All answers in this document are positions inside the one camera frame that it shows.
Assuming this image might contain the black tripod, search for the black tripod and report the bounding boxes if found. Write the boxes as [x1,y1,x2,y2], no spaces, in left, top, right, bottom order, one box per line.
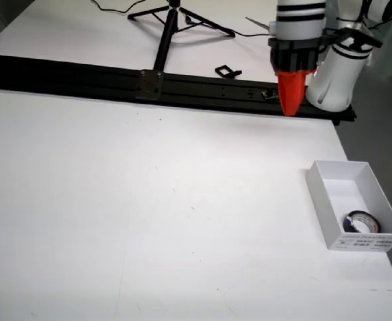
[127,0,236,73]

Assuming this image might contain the grey metal bracket plate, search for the grey metal bracket plate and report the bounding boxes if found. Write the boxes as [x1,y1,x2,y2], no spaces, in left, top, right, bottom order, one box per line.
[134,69,165,102]

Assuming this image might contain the white rectangular bin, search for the white rectangular bin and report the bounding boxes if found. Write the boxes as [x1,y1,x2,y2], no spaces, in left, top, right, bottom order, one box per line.
[305,160,392,252]

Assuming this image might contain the black aluminium rail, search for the black aluminium rail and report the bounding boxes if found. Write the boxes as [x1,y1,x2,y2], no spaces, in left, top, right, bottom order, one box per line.
[0,54,358,127]

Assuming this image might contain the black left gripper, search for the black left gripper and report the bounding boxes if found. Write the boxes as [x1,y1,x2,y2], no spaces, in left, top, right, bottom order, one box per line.
[268,37,322,117]

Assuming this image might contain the small black plastic clip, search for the small black plastic clip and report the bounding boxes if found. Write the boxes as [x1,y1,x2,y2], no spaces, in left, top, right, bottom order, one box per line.
[214,64,243,79]

